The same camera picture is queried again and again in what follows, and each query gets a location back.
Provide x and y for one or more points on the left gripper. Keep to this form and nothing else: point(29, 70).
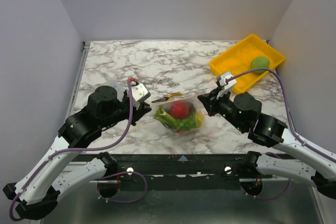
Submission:
point(137, 114)

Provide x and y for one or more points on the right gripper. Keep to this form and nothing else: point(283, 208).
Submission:
point(212, 104)

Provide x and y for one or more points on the clear zip top bag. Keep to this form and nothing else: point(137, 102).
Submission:
point(169, 103)

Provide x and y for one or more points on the red toy tomato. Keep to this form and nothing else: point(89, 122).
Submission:
point(179, 110)

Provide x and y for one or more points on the green toy grapes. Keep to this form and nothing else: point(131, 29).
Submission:
point(185, 124)

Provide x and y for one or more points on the purple toy eggplant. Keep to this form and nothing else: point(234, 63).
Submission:
point(191, 108)

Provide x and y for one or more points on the yellow toy mango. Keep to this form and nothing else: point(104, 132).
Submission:
point(199, 120)

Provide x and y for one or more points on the toy green onion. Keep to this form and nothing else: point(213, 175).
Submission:
point(165, 118)

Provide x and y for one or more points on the red toy chili pepper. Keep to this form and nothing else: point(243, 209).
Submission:
point(181, 132)

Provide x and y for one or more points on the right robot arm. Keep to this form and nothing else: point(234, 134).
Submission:
point(310, 164)

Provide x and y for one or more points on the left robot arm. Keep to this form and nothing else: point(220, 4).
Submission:
point(69, 162)

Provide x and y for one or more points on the clear plastic box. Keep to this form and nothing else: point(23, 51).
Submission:
point(118, 87)

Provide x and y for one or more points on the yellow plastic tray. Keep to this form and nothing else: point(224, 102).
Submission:
point(237, 59)

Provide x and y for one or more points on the green toy cabbage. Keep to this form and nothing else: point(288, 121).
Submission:
point(260, 62)

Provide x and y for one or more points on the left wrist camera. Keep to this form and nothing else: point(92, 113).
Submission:
point(140, 93)

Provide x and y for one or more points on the yellow handled pliers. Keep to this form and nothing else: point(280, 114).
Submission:
point(167, 97)

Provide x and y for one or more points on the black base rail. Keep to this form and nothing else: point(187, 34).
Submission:
point(164, 172)

